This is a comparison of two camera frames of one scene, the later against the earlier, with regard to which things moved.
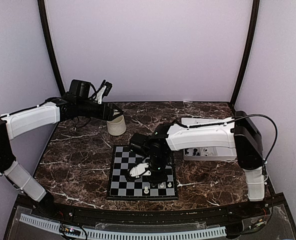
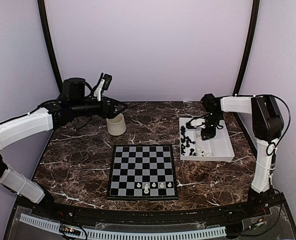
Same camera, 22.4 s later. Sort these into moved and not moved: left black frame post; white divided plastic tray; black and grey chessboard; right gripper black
Moved: right gripper black
Not moved: black and grey chessboard; left black frame post; white divided plastic tray
